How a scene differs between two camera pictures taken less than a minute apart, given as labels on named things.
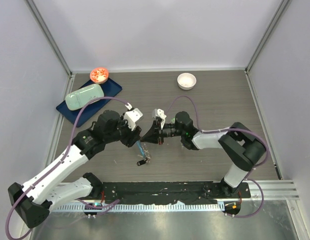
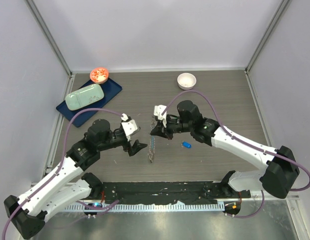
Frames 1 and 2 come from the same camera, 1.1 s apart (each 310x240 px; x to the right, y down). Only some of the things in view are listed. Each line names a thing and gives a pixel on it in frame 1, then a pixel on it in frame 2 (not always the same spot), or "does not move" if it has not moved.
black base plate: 121,193 does not move
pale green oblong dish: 78,99 does not move
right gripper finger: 152,135 -> 160,130
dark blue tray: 111,88 does not move
